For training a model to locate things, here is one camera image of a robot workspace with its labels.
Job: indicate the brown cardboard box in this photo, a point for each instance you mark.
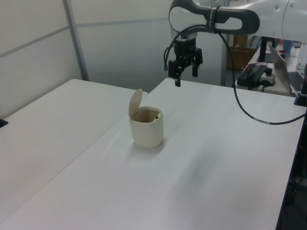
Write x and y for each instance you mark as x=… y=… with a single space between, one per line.
x=239 y=57

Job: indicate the silver open laptop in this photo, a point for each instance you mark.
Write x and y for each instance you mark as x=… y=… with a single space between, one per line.
x=280 y=69

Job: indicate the black monitor stand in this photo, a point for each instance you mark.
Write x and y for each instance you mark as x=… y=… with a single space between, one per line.
x=265 y=50

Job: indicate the black table clamp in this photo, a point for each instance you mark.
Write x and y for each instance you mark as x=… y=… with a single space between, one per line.
x=3 y=122

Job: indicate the black power supply box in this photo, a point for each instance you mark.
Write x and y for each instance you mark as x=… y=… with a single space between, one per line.
x=250 y=74

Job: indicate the black mounting clamp post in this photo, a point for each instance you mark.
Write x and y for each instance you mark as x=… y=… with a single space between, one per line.
x=303 y=93

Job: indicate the blue cup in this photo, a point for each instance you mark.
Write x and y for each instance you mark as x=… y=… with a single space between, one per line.
x=287 y=46

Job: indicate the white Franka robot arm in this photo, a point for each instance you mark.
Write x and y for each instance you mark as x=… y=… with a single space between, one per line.
x=271 y=14

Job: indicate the small white lidded trash can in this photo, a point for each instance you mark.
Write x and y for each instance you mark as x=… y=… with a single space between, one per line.
x=147 y=133

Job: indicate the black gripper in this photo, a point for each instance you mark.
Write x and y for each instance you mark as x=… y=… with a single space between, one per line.
x=185 y=49

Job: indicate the grey partition with aluminium post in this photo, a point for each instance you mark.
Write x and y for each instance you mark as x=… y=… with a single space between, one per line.
x=78 y=43

